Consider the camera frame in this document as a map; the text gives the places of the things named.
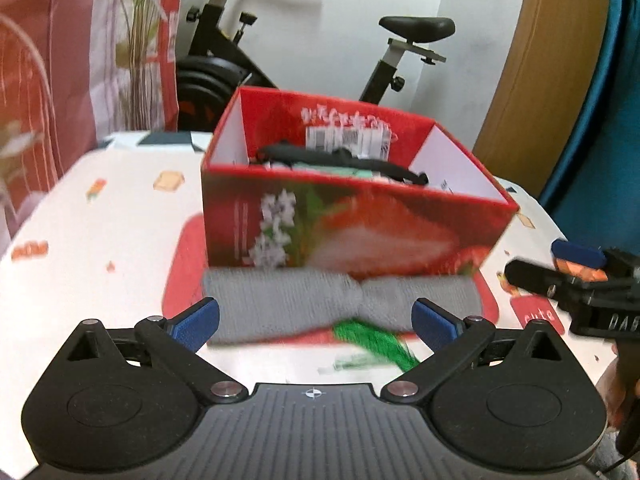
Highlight brown wooden door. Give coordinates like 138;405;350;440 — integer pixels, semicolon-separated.
473;0;610;196

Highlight white bag green cable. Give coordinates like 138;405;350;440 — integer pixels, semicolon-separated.
259;158;402;183

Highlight black exercise bike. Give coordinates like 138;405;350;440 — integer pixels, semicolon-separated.
174;0;458;134

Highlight black eye mask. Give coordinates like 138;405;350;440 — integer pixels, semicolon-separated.
255;142;428;186

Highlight red strawberry cardboard box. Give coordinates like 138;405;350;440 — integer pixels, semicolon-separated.
202;87;518;280

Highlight red white floral curtain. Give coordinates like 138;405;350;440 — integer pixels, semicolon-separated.
1;0;180;243

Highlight person right hand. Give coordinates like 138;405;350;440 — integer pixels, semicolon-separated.
596;342;639;431

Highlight patterned white tablecloth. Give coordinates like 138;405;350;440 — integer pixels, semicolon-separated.
0;130;622;480

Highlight grey knitted cloth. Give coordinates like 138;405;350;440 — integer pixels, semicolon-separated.
202;269;482;344

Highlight green ribbon item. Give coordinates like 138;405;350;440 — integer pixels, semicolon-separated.
318;320;420;374

